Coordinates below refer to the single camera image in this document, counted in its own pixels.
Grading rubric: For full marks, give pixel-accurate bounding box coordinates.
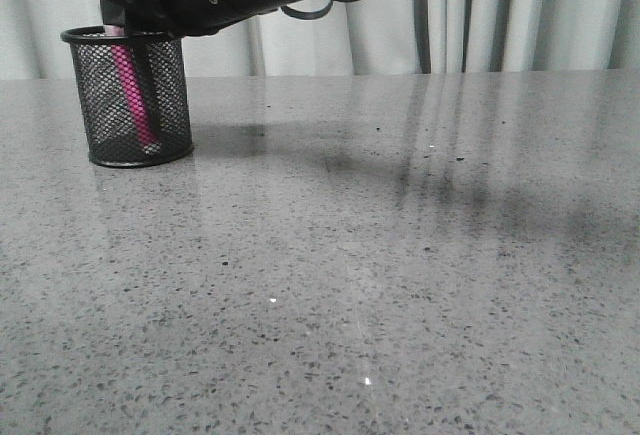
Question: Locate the pink highlighter pen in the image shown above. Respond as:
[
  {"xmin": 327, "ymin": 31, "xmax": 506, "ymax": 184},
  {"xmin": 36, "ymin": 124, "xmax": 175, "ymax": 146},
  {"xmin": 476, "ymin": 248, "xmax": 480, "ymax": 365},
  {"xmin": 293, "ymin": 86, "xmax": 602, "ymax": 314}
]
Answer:
[{"xmin": 110, "ymin": 45, "xmax": 161, "ymax": 155}]

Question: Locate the black mesh pen holder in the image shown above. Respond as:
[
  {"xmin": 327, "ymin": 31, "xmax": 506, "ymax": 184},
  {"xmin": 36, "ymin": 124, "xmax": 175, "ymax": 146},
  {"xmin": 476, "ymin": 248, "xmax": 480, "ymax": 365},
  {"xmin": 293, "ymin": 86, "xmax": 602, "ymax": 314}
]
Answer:
[{"xmin": 61, "ymin": 26, "xmax": 194, "ymax": 168}]

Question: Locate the light grey curtain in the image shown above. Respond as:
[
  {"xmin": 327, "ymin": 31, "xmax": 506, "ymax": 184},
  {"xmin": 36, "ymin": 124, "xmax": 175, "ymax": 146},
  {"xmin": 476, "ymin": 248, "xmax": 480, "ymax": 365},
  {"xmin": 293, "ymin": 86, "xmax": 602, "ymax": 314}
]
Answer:
[{"xmin": 0, "ymin": 0, "xmax": 640, "ymax": 81}]

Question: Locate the black cable loop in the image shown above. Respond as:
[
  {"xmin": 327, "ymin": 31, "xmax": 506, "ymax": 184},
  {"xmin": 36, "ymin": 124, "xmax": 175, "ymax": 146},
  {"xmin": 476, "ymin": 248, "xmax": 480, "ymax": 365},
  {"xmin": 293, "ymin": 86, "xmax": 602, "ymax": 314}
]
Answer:
[{"xmin": 279, "ymin": 0, "xmax": 335, "ymax": 22}]

